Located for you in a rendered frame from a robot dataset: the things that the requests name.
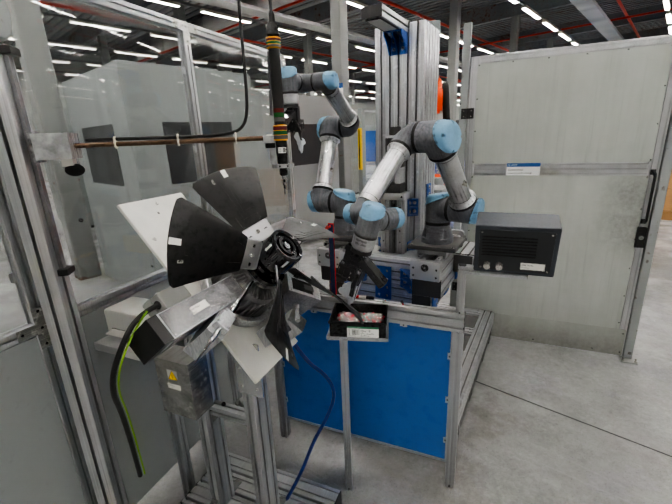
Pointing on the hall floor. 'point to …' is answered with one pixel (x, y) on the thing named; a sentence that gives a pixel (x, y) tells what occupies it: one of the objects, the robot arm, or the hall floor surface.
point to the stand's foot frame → (313, 492)
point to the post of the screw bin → (346, 413)
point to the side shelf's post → (182, 451)
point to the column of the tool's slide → (57, 304)
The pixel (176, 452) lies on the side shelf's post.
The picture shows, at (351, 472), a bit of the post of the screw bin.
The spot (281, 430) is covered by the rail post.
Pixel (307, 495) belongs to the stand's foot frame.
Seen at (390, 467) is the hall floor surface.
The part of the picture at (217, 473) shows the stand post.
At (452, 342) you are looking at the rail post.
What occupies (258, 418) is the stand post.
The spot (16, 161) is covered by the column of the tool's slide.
